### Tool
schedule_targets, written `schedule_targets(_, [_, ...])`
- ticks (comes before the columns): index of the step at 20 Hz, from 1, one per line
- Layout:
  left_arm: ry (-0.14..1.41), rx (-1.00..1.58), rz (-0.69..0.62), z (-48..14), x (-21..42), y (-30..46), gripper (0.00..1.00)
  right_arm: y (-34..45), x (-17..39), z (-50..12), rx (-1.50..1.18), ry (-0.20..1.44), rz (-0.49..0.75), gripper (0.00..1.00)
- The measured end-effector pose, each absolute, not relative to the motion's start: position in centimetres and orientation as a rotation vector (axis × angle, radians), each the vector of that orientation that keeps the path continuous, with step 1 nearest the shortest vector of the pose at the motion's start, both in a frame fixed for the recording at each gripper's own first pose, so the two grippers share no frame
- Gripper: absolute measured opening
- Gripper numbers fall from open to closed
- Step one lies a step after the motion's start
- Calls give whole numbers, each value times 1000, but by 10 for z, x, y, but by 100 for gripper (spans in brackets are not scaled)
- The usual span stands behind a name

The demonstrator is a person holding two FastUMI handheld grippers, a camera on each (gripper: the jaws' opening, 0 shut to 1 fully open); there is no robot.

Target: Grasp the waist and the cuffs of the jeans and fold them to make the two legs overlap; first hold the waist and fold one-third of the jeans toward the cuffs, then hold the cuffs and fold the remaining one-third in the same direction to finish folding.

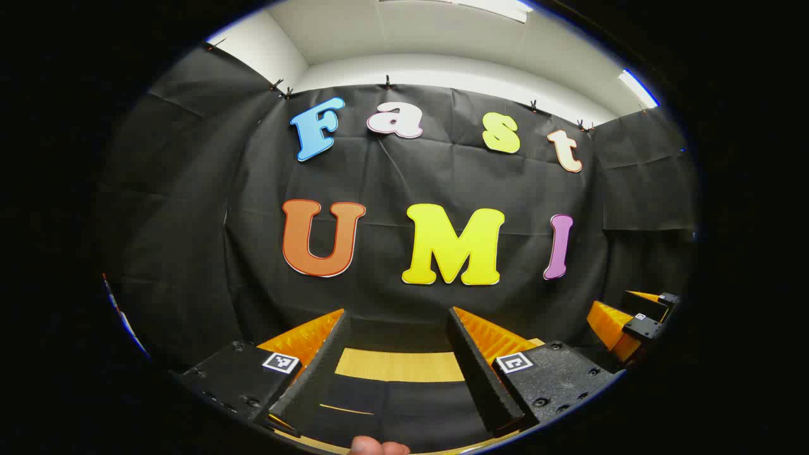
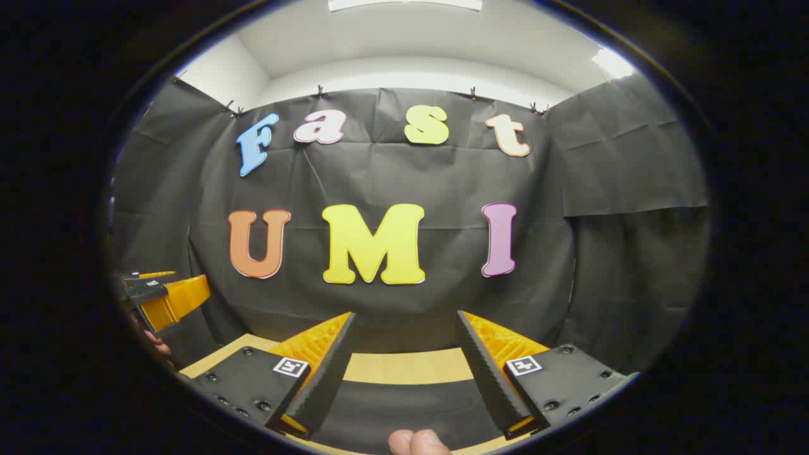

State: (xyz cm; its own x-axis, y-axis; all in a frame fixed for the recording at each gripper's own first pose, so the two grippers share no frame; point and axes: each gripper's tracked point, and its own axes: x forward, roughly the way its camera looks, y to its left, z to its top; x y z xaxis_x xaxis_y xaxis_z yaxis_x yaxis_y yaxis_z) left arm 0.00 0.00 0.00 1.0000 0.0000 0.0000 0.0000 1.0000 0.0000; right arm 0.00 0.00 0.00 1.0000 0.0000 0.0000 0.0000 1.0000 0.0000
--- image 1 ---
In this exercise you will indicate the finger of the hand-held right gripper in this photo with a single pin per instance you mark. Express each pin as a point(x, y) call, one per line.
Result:
point(651, 305)
point(643, 327)

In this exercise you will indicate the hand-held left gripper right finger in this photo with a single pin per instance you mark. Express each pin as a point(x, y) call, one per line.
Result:
point(480, 379)

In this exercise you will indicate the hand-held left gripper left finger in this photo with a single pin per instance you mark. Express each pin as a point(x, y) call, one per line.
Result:
point(316, 379)

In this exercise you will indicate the dark denim jeans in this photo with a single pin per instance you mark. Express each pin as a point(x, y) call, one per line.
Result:
point(404, 411)

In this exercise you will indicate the ceiling light panel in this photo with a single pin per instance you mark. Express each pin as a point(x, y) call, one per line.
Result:
point(499, 9)
point(638, 88)

